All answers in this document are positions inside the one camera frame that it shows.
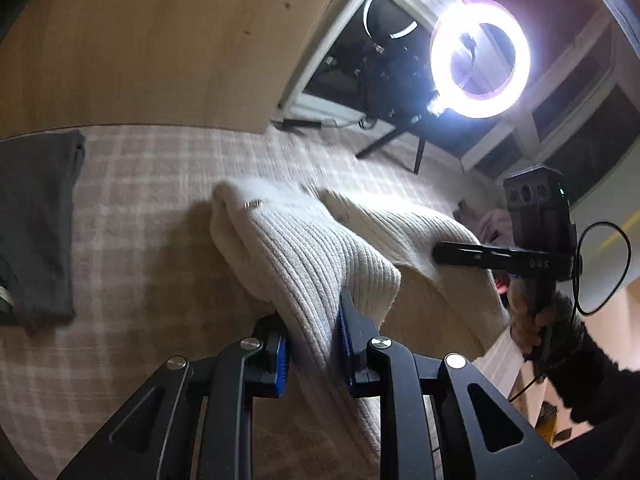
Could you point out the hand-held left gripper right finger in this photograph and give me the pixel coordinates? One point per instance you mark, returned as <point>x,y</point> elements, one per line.
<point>345,342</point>

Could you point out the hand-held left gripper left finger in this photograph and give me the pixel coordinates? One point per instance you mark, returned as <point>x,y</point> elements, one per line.
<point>281,360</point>

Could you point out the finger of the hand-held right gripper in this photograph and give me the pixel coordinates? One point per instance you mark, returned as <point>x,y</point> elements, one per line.
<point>470,254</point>

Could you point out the cream ribbed knit sweater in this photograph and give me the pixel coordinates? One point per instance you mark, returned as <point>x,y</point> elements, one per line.
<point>310,260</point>

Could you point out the person's right forearm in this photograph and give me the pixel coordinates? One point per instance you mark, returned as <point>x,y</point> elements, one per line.
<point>595,380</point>

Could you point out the person's right hand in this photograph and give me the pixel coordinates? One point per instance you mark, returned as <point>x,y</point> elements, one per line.
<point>530,320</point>

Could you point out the pink cloth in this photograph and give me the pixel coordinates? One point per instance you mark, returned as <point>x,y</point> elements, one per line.
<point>492,225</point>

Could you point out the white framed window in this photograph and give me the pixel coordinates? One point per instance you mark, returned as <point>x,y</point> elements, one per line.
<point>600,135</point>
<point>345,70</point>

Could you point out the black tripod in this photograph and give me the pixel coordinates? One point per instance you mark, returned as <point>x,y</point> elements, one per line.
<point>419,155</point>

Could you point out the plaid bed sheet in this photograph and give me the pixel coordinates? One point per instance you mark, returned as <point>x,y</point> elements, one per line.
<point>150,240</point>

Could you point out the black bar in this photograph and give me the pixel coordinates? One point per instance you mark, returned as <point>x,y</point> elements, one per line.
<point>297,123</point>

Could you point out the person's dark clothing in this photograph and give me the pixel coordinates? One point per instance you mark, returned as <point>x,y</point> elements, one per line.
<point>610,450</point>

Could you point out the dark grey folded garment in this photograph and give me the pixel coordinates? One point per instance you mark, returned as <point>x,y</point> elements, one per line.
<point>35,220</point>

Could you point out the light wooden wardrobe panel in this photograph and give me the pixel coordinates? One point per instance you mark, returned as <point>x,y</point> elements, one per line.
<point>175,35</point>

